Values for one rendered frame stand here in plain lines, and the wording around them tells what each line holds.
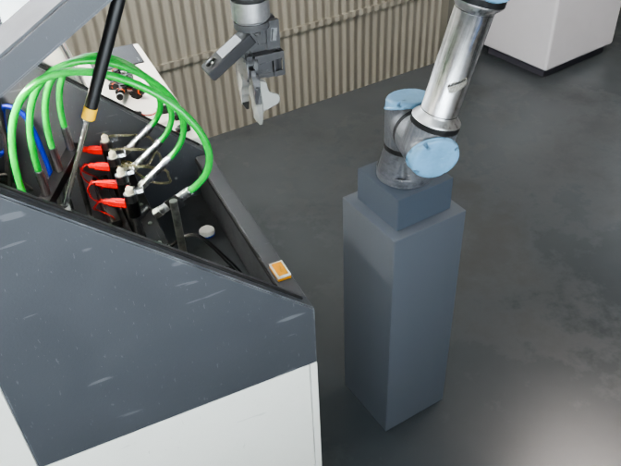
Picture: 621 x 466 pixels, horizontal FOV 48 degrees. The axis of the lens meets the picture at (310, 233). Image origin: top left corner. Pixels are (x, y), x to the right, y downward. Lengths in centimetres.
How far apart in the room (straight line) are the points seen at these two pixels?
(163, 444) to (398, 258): 76
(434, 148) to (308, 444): 75
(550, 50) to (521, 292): 189
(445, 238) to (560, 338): 95
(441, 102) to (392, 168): 29
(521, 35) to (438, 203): 270
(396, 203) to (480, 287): 117
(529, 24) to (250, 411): 334
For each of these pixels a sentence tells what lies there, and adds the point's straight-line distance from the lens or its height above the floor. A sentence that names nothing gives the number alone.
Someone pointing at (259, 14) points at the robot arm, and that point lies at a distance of 141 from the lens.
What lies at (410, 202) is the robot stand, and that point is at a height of 88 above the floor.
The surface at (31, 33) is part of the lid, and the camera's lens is 96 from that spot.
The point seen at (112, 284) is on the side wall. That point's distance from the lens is 120.
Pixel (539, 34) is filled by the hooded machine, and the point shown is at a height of 26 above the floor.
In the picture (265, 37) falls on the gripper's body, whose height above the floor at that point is 138.
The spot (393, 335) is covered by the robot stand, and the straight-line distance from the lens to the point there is 205.
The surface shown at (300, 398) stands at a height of 69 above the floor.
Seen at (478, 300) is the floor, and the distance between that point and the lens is 284.
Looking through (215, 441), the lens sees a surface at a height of 66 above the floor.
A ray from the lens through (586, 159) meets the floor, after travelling 376.
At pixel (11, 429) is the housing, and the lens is 139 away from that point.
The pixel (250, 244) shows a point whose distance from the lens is 158.
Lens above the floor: 194
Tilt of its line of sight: 39 degrees down
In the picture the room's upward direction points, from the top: 3 degrees counter-clockwise
